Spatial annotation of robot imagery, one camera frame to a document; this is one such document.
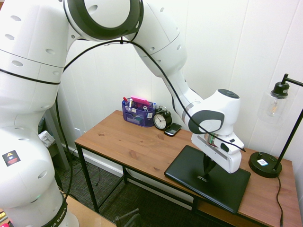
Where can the white marker with blue cap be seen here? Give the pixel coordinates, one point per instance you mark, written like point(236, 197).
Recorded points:
point(155, 105)

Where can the black laptop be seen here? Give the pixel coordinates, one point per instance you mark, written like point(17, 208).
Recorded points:
point(189, 170)

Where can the grey side shelf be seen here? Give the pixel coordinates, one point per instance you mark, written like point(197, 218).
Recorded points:
point(55, 142)

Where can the blue mesh desk organizer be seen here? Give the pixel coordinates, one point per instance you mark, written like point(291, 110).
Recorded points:
point(132, 116)

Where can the black analog alarm clock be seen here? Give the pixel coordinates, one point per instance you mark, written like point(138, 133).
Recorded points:
point(161, 119)

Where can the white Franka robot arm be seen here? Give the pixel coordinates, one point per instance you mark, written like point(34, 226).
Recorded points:
point(30, 94)

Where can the black keypad mobile phone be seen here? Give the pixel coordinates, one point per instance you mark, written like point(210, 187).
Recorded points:
point(172, 129)

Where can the wooden desk with black frame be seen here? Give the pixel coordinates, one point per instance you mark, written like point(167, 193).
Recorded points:
point(87, 172)

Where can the pink sticky note pad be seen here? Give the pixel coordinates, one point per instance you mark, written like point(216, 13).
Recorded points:
point(139, 99)

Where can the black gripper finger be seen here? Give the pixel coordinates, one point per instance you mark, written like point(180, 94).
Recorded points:
point(205, 165)
point(211, 166)

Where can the black lamp with glass shade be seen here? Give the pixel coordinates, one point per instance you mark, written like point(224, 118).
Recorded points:
point(264, 165)

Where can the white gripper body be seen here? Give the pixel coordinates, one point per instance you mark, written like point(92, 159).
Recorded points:
point(223, 157)

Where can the white wall outlet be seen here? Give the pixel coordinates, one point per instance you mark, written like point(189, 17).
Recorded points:
point(77, 131)

